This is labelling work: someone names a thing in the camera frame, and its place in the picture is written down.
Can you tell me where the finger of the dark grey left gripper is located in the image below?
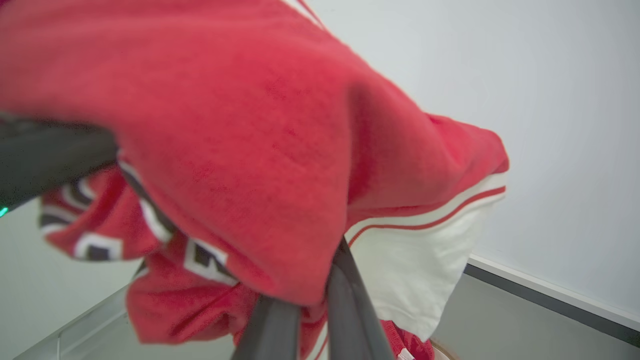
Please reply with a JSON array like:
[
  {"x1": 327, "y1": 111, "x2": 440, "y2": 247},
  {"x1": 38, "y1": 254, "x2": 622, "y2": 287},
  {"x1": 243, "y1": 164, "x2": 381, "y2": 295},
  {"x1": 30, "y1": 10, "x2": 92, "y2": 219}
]
[{"x1": 0, "y1": 118, "x2": 119, "y2": 212}]

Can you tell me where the grey metal partition frame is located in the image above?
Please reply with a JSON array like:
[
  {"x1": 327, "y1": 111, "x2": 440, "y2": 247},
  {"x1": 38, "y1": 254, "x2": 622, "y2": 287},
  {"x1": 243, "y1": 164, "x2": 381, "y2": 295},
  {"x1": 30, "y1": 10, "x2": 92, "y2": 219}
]
[{"x1": 12, "y1": 284, "x2": 132, "y2": 360}]

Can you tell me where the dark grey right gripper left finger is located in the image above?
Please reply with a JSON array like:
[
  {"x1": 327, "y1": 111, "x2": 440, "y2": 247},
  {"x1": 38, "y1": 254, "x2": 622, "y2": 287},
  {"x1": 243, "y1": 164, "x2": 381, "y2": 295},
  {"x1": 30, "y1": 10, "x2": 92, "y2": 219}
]
[{"x1": 231, "y1": 295, "x2": 302, "y2": 360}]

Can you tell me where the red white lettered sweatshirt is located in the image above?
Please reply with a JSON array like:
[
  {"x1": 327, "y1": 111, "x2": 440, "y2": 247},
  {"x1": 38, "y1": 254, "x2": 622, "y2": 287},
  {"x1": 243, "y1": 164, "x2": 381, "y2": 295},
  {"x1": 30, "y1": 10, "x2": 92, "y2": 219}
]
[{"x1": 0, "y1": 0, "x2": 510, "y2": 360}]

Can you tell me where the white and black baseboard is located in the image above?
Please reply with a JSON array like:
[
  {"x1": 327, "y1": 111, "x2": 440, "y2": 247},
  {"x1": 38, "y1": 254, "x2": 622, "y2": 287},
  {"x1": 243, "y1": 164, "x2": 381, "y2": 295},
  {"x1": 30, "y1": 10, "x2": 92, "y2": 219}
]
[{"x1": 465, "y1": 254, "x2": 640, "y2": 347}]

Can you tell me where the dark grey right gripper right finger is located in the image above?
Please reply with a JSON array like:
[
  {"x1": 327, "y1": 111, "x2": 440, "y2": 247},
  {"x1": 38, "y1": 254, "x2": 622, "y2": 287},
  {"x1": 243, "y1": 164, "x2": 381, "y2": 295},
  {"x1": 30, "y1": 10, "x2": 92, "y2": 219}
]
[{"x1": 326, "y1": 238, "x2": 396, "y2": 360}]

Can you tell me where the white laundry basket brown rim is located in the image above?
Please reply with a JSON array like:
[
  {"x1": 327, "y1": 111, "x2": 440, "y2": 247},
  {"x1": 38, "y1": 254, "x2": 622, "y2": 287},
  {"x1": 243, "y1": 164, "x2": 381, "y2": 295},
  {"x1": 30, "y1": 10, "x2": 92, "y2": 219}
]
[{"x1": 429, "y1": 338, "x2": 459, "y2": 360}]

